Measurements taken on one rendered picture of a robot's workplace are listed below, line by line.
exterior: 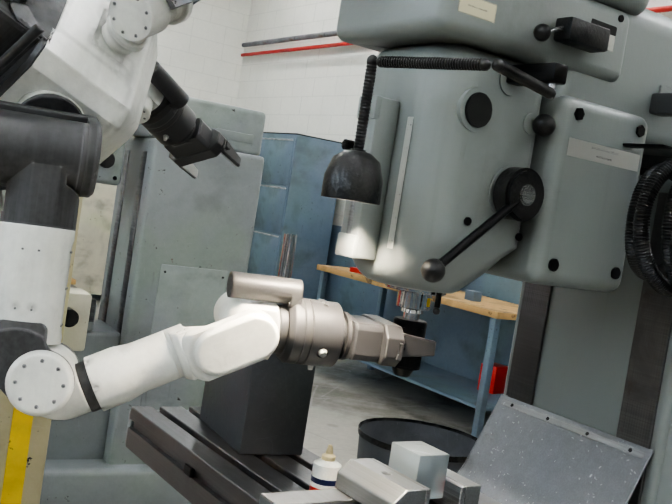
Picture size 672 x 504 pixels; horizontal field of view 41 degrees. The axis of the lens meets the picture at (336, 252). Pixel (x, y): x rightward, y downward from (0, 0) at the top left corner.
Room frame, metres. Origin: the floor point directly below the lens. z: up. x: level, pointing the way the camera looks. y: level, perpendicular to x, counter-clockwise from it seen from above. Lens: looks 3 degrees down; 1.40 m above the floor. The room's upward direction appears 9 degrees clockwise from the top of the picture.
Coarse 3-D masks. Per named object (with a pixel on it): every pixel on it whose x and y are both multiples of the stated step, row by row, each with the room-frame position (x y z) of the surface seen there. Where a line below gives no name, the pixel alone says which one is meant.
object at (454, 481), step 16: (448, 480) 1.17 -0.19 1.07; (464, 480) 1.18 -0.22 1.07; (272, 496) 1.11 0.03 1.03; (288, 496) 1.12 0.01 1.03; (304, 496) 1.13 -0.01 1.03; (320, 496) 1.14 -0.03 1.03; (336, 496) 1.15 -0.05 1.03; (448, 496) 1.17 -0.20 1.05; (464, 496) 1.15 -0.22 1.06; (480, 496) 1.26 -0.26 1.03
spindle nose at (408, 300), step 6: (402, 294) 1.22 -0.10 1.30; (408, 294) 1.22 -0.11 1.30; (414, 294) 1.21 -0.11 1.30; (420, 294) 1.21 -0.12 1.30; (396, 300) 1.24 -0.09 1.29; (402, 300) 1.22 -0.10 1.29; (408, 300) 1.21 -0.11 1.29; (414, 300) 1.21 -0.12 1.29; (420, 300) 1.21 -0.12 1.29; (426, 300) 1.22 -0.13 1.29; (402, 306) 1.22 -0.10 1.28; (408, 306) 1.21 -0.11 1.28; (414, 306) 1.21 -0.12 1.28; (420, 306) 1.21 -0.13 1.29
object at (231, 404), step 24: (264, 360) 1.51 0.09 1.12; (216, 384) 1.64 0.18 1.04; (240, 384) 1.54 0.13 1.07; (264, 384) 1.51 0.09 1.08; (288, 384) 1.53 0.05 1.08; (312, 384) 1.56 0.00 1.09; (216, 408) 1.62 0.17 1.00; (240, 408) 1.52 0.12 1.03; (264, 408) 1.52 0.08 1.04; (288, 408) 1.54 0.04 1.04; (216, 432) 1.61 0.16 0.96; (240, 432) 1.51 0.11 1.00; (264, 432) 1.52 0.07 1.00; (288, 432) 1.54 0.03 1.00
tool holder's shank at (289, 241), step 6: (288, 234) 1.57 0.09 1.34; (288, 240) 1.57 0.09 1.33; (294, 240) 1.57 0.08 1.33; (282, 246) 1.58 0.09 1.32; (288, 246) 1.57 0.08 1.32; (294, 246) 1.58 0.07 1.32; (282, 252) 1.58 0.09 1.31; (288, 252) 1.57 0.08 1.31; (294, 252) 1.58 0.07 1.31; (282, 258) 1.57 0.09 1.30; (288, 258) 1.57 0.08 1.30; (282, 264) 1.57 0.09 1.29; (288, 264) 1.57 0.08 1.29; (282, 270) 1.57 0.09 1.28; (288, 270) 1.57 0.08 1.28; (282, 276) 1.57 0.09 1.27; (288, 276) 1.57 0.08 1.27
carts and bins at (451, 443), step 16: (368, 432) 3.32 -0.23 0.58; (384, 432) 3.39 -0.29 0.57; (400, 432) 3.41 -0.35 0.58; (416, 432) 3.42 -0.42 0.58; (432, 432) 3.41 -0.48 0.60; (448, 432) 3.39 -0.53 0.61; (464, 432) 3.35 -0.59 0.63; (368, 448) 3.08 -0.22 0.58; (384, 448) 3.01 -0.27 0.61; (448, 448) 3.38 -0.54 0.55; (464, 448) 3.33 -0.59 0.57; (448, 464) 2.98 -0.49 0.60
